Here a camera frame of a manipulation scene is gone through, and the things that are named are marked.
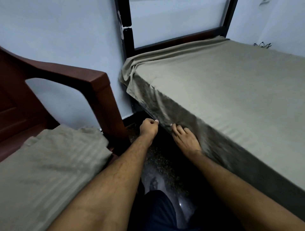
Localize person's right hand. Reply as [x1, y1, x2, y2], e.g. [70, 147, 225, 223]
[171, 123, 203, 159]

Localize person's left hand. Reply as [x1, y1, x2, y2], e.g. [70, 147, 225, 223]
[139, 118, 159, 143]

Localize plain taupe bed sheet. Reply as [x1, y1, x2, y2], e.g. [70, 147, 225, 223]
[119, 37, 305, 215]

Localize beige striped bed sheet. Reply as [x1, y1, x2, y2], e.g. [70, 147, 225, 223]
[0, 124, 112, 231]

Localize person's left forearm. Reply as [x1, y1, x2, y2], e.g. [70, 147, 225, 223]
[47, 137, 153, 231]

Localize person's right forearm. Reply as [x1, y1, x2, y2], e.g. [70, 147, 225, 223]
[188, 151, 305, 231]

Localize person's dark trousers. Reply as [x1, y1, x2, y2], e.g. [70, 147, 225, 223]
[128, 190, 239, 231]

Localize maroon plastic chair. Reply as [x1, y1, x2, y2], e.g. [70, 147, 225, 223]
[0, 46, 130, 162]

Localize dark wooden bed frame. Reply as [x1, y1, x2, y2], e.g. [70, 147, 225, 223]
[114, 0, 239, 60]

